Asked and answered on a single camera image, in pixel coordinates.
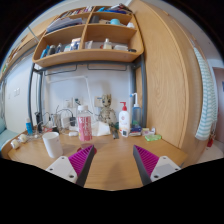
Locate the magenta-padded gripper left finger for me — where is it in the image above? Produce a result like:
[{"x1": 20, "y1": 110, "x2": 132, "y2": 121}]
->
[{"x1": 45, "y1": 144, "x2": 97, "y2": 188}]

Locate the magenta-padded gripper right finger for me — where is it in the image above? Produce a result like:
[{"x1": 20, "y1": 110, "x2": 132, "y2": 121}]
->
[{"x1": 132, "y1": 144, "x2": 182, "y2": 187}]

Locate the clear bottle with pink label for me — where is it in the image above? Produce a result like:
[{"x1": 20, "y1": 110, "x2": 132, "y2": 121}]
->
[{"x1": 76, "y1": 104, "x2": 94, "y2": 143}]

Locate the white paper cup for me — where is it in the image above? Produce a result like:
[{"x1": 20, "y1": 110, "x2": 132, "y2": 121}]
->
[{"x1": 41, "y1": 131, "x2": 64, "y2": 159}]

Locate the pink and white packet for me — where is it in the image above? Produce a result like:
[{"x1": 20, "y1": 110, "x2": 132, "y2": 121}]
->
[{"x1": 141, "y1": 127, "x2": 157, "y2": 136}]

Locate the white power adapter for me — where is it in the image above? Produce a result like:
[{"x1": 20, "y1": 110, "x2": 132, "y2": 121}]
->
[{"x1": 60, "y1": 115, "x2": 71, "y2": 129}]

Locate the small blue box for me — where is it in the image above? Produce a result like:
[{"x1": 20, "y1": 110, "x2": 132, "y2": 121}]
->
[{"x1": 130, "y1": 124, "x2": 143, "y2": 134}]

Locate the small round white object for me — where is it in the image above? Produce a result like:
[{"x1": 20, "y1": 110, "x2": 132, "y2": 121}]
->
[
  {"x1": 10, "y1": 138, "x2": 21, "y2": 149},
  {"x1": 18, "y1": 133, "x2": 28, "y2": 144}
]

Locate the black upright device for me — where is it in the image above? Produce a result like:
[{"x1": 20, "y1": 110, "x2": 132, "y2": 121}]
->
[{"x1": 34, "y1": 112, "x2": 43, "y2": 133}]

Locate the small blue bottle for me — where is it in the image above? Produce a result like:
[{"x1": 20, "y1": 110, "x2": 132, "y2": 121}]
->
[{"x1": 25, "y1": 117, "x2": 34, "y2": 135}]

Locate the white tissue pack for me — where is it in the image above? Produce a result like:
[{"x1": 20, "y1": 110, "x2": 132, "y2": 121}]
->
[{"x1": 92, "y1": 120, "x2": 112, "y2": 137}]

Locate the clear blue spray bottle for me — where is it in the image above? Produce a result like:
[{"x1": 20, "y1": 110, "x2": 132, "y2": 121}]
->
[{"x1": 130, "y1": 92, "x2": 143, "y2": 127}]

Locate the white pump bottle red top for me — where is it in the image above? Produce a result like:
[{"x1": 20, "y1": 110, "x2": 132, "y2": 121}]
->
[{"x1": 118, "y1": 101, "x2": 131, "y2": 138}]

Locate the brown tree creature figurine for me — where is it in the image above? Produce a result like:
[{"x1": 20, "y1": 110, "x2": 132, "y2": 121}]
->
[{"x1": 98, "y1": 93, "x2": 118, "y2": 128}]

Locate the green striped hanging towel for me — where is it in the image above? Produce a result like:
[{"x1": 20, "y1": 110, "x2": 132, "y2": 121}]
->
[{"x1": 194, "y1": 46, "x2": 218, "y2": 141}]

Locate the wooden wardrobe cabinet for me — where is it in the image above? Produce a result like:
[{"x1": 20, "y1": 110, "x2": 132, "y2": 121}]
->
[{"x1": 128, "y1": 0, "x2": 204, "y2": 149}]

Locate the grey metal desk frame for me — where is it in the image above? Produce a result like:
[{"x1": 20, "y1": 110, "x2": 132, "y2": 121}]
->
[{"x1": 28, "y1": 54, "x2": 148, "y2": 129}]

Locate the wooden wall shelf unit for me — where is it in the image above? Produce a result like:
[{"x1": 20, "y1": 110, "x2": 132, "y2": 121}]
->
[{"x1": 32, "y1": 3, "x2": 145, "y2": 68}]

